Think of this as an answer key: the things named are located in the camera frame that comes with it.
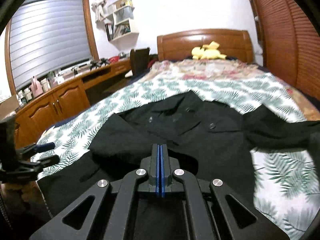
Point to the black horse figurine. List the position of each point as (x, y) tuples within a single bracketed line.
[(100, 63)]

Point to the green leaf print bedsheet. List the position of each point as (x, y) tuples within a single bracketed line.
[(286, 187)]

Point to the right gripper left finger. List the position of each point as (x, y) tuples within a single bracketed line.
[(154, 170)]

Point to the wooden louvered wardrobe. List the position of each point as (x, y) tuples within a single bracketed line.
[(290, 44)]

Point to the wooden headboard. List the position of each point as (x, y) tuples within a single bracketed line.
[(178, 46)]

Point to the pink bottle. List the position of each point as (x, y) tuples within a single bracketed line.
[(36, 87)]

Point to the black coat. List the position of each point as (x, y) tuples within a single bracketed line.
[(208, 138)]

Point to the dark wooden chair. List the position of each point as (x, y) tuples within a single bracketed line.
[(139, 60)]

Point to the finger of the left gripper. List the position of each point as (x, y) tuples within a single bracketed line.
[(42, 147), (46, 161)]

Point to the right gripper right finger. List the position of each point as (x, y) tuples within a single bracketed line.
[(165, 170)]

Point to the yellow plush toy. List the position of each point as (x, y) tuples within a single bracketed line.
[(207, 51)]

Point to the white wall shelf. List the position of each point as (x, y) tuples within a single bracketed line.
[(120, 21)]

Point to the floral quilt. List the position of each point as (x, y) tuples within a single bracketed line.
[(227, 70)]

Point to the red basket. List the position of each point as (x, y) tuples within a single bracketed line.
[(113, 59)]

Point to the wooden desk cabinet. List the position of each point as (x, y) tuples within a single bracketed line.
[(65, 101)]

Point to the grey window blind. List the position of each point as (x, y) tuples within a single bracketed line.
[(46, 35)]

